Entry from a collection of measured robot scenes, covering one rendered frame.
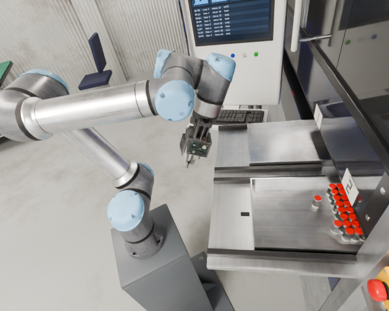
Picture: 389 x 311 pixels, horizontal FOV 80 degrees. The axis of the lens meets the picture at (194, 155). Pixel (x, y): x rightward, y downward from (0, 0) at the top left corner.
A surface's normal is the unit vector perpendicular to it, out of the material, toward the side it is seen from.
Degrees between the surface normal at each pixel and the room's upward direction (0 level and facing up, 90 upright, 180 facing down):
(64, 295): 0
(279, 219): 0
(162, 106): 90
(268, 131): 0
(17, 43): 90
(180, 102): 90
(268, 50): 90
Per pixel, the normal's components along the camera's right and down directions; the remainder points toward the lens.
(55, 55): 0.41, 0.56
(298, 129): -0.18, -0.73
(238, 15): -0.31, 0.68
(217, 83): 0.04, 0.58
